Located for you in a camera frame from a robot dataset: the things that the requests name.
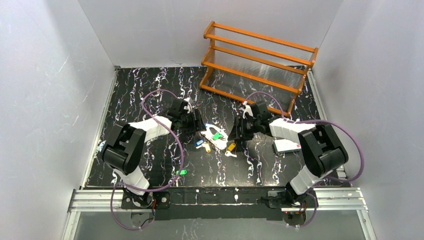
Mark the blue tag key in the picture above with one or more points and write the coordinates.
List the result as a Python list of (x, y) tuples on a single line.
[(199, 143)]

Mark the green tag key near edge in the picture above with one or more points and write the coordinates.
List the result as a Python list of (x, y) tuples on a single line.
[(180, 173)]

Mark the aluminium front rail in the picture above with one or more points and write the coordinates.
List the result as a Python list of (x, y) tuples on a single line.
[(102, 200)]

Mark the orange two-tier rack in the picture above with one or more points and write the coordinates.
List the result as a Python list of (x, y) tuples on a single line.
[(239, 62)]

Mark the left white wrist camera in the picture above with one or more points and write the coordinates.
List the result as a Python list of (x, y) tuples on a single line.
[(189, 102)]

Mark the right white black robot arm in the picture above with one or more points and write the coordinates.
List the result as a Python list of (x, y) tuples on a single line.
[(320, 146)]

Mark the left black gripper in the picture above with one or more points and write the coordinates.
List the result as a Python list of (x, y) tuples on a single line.
[(195, 120)]

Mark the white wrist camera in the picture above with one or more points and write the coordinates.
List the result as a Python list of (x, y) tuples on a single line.
[(247, 110), (189, 102)]

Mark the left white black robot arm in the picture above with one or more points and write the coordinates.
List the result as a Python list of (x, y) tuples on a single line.
[(123, 148)]

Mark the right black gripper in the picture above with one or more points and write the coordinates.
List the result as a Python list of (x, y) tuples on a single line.
[(238, 126)]

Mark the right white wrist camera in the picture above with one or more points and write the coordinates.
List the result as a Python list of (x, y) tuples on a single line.
[(247, 110)]

